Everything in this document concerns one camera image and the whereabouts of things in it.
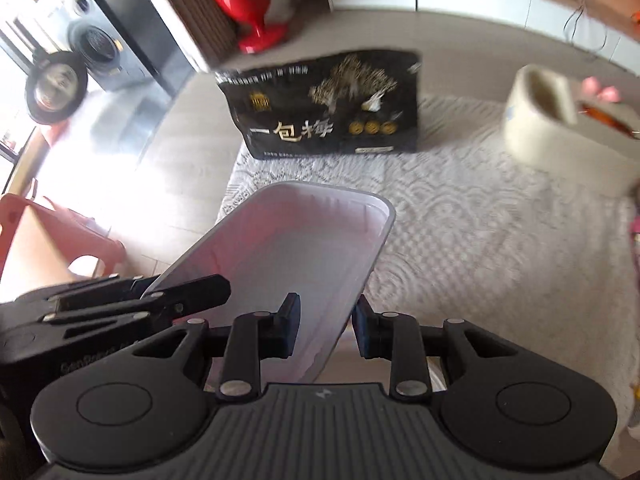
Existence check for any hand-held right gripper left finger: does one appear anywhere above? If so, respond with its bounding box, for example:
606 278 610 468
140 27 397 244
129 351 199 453
131 292 302 401

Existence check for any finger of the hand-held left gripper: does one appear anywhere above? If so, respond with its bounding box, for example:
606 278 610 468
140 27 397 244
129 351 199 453
42 274 232 325
15 275 163 307

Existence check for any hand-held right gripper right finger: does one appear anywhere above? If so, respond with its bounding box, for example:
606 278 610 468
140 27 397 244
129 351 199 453
351 294 516 401

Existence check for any pink-white plastic tray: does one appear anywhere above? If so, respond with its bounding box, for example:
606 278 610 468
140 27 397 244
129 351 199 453
145 181 397 382

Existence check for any coral plastic stool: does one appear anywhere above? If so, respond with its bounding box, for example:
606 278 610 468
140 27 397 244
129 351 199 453
0 192 127 282

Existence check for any white lace tablecloth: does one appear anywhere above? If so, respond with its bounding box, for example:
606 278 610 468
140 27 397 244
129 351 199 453
216 95 640 436

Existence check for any black snack bag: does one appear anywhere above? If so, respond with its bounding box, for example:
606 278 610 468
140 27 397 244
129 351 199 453
216 49 424 160

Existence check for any washing machine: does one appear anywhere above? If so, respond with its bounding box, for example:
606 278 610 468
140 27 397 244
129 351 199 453
65 0 197 94

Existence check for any cream container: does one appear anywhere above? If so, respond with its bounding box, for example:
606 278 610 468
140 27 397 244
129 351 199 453
502 64 640 199

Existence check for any pink toy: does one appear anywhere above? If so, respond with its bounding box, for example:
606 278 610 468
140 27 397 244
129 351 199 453
582 76 621 102

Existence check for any black cable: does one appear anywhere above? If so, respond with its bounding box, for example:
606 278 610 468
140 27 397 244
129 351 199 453
564 4 609 54

